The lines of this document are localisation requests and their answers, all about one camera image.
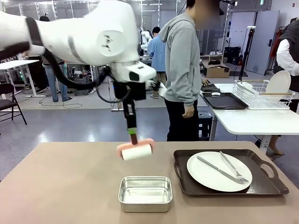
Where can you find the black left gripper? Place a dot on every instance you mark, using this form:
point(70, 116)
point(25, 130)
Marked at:
point(129, 91)

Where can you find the brown serving tray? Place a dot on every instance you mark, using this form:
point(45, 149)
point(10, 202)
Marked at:
point(224, 101)
point(259, 186)

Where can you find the white round plate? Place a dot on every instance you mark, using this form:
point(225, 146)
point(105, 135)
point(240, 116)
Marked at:
point(279, 84)
point(210, 179)

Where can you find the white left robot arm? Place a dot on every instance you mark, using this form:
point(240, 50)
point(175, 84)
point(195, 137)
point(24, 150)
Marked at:
point(81, 35)

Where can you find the person's right forearm gray sleeve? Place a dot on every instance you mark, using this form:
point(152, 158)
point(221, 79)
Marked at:
point(189, 88)

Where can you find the person's right hand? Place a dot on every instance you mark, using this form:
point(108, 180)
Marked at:
point(188, 111)

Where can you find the person's left hand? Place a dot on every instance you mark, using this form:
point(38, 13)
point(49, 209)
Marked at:
point(205, 81)

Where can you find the person in blue shirt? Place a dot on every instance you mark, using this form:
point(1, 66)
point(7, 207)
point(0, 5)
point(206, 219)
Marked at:
point(156, 53)

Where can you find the dark plastic stool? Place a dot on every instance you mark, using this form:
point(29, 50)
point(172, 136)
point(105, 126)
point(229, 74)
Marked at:
point(205, 126)

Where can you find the rectangular steel container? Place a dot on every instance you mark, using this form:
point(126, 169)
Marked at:
point(144, 198)

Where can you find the person in gray zip hoodie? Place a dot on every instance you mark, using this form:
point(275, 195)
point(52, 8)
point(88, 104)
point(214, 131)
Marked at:
point(180, 58)

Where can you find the person in gray hoodie jeans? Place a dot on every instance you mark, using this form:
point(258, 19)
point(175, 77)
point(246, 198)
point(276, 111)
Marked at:
point(51, 84)

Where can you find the folded dark gray cloth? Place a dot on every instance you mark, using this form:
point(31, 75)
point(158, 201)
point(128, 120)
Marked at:
point(212, 88)

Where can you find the small white dish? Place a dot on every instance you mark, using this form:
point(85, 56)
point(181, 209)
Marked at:
point(216, 93)

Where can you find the silver table knife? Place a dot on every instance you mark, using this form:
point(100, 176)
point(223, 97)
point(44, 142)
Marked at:
point(217, 169)

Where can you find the open cardboard box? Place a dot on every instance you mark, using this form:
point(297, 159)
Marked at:
point(217, 72)

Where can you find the white shoe rack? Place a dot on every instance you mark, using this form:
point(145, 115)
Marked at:
point(210, 55)

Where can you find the silver fork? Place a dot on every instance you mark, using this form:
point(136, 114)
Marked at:
point(227, 162)

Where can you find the black equipment case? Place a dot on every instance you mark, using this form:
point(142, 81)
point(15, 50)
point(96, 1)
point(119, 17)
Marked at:
point(231, 54)

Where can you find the black folding chair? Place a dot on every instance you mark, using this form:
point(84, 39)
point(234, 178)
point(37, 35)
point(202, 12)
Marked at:
point(5, 106)

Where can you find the white side table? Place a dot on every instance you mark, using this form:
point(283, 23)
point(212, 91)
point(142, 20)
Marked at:
point(257, 121)

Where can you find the white desk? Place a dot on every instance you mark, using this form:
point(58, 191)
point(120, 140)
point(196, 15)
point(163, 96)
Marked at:
point(14, 64)

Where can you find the black pole stand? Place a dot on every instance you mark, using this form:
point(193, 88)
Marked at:
point(247, 51)

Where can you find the clothes rack with red garment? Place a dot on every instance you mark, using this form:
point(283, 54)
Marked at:
point(275, 44)

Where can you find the person white sleeves dark vest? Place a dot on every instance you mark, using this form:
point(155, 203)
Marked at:
point(286, 56)

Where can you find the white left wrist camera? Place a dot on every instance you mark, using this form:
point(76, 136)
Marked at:
point(162, 91)

